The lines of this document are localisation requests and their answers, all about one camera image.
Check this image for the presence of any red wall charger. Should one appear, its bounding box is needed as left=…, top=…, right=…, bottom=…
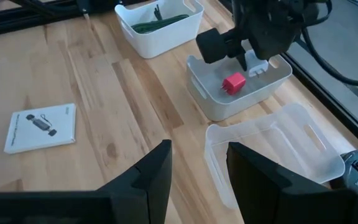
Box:
left=221, top=72, right=247, bottom=96

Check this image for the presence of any white plastic bin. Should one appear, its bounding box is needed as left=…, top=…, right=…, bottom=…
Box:
left=114, top=0, right=204, bottom=59
left=186, top=49, right=293, bottom=122

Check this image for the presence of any white cardboard box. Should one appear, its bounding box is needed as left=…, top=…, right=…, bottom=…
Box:
left=3, top=103, right=77, bottom=155

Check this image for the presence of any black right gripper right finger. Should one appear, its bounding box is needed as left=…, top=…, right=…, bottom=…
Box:
left=226, top=141, right=358, bottom=224

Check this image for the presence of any green black braided cable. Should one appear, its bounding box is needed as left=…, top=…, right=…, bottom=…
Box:
left=131, top=14, right=191, bottom=34

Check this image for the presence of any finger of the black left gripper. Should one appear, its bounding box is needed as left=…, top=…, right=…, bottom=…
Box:
left=195, top=27, right=249, bottom=72

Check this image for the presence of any white wall charger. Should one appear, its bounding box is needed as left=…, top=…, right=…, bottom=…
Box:
left=244, top=49, right=270, bottom=78

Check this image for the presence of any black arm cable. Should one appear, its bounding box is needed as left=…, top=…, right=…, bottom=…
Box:
left=300, top=0, right=358, bottom=87

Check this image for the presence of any clear plastic bin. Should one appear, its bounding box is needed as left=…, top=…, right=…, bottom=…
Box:
left=203, top=102, right=346, bottom=210

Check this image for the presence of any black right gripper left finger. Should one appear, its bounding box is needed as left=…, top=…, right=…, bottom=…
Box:
left=0, top=139, right=173, bottom=224

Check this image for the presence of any black USB cable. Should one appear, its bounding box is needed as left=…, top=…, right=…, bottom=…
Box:
left=153, top=4, right=163, bottom=22

